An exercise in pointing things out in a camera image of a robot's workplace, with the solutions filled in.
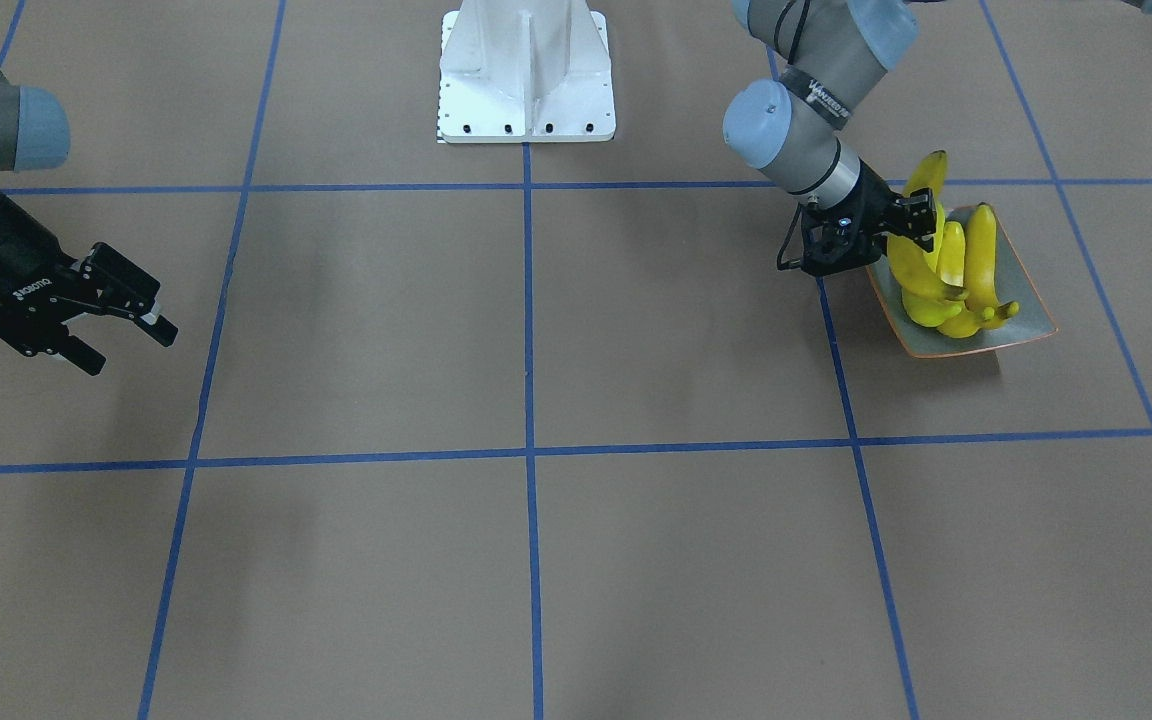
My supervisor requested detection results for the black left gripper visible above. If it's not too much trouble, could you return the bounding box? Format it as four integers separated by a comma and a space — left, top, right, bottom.
801, 160, 940, 251

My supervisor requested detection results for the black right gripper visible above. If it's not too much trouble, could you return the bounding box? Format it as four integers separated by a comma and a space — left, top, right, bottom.
0, 190, 179, 376

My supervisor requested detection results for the yellow banana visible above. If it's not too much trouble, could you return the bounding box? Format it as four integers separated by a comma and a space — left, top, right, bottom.
935, 220, 967, 287
964, 202, 1020, 329
887, 149, 967, 302
901, 290, 996, 340

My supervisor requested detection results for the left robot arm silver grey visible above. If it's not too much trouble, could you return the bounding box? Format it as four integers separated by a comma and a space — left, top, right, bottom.
723, 1, 937, 276

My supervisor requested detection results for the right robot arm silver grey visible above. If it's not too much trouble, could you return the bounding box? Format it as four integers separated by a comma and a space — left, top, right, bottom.
0, 65, 179, 376

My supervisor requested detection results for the grey square plate orange rim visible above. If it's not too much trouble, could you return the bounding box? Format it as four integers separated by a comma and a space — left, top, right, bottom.
867, 223, 1059, 359

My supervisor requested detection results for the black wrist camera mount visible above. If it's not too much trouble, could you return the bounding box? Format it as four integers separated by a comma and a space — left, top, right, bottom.
799, 217, 882, 276

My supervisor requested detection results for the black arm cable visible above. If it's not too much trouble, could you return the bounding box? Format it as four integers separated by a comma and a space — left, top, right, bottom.
776, 205, 808, 273

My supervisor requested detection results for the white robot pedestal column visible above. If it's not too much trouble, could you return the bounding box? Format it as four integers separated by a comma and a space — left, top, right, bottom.
435, 1, 617, 143

